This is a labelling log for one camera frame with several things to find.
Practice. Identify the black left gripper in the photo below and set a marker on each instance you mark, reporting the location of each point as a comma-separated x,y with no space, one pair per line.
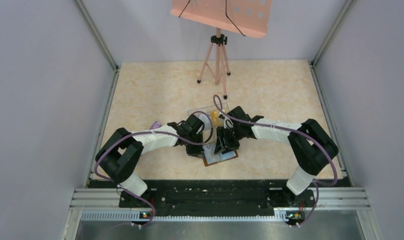
198,151

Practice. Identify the purple glitter microphone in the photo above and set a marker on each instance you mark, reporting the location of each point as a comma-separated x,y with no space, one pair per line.
156,125

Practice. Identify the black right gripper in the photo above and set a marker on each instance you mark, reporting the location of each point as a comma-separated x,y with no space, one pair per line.
221,133

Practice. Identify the pink music stand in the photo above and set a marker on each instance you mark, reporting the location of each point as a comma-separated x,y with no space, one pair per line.
248,18

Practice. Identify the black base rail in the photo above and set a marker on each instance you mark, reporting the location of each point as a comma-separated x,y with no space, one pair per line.
218,198

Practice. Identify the clear plastic card box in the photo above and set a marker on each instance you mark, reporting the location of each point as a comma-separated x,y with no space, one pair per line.
208,131

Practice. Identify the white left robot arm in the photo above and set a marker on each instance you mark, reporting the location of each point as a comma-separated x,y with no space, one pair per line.
120,154

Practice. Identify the brown leather card holder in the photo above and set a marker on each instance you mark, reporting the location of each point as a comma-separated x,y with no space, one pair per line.
228,156

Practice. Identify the silver VIP card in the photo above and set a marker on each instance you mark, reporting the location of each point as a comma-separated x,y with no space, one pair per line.
210,156

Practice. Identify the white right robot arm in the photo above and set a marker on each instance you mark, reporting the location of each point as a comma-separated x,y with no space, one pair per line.
313,148

